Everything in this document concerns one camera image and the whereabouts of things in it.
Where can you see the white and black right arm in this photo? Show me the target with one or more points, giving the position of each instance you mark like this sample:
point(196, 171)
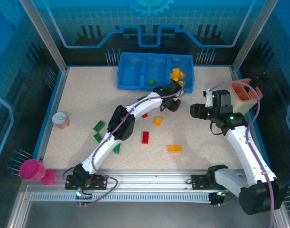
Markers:
point(244, 147)

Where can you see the tin can with pull tab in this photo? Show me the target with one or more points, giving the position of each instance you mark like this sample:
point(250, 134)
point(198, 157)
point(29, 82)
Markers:
point(60, 118)

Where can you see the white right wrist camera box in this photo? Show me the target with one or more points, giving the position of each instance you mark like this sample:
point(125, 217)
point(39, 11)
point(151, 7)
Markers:
point(209, 99)

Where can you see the small black controller board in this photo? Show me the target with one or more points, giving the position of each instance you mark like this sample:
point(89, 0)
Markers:
point(85, 198)
point(217, 198)

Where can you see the green lego brick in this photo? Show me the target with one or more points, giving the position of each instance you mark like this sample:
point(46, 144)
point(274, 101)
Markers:
point(152, 82)
point(142, 97)
point(98, 137)
point(99, 126)
point(116, 148)

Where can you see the beige holder with orange rim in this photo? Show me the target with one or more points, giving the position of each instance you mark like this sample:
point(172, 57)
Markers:
point(244, 104)

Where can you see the blue three-compartment plastic bin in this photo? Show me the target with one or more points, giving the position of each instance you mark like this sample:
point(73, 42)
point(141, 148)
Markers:
point(133, 71)

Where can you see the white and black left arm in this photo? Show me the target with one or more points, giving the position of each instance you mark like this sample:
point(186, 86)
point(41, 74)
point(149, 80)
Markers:
point(99, 149)

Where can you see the aluminium frame post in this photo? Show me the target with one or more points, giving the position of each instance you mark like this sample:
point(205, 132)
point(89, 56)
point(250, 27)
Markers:
point(45, 35)
point(252, 35)

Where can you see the pink dumbbell-shaped toy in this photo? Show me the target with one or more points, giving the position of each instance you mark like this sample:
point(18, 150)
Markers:
point(30, 169)

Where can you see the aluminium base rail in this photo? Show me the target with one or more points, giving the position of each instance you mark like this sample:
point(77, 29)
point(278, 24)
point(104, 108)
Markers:
point(147, 180)

